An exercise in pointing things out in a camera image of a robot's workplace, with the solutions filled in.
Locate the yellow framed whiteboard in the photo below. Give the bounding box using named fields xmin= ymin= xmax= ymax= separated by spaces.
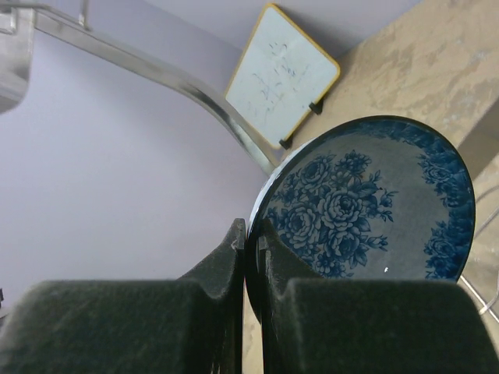
xmin=225 ymin=3 xmax=341 ymax=150

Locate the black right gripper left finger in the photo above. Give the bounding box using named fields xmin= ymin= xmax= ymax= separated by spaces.
xmin=1 ymin=219 xmax=246 ymax=373

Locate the blue floral rim bowl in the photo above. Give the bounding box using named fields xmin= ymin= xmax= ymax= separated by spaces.
xmin=246 ymin=115 xmax=476 ymax=310

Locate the steel dish rack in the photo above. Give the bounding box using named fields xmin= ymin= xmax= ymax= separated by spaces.
xmin=1 ymin=1 xmax=279 ymax=175

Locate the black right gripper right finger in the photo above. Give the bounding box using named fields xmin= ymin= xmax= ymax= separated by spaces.
xmin=259 ymin=221 xmax=498 ymax=373

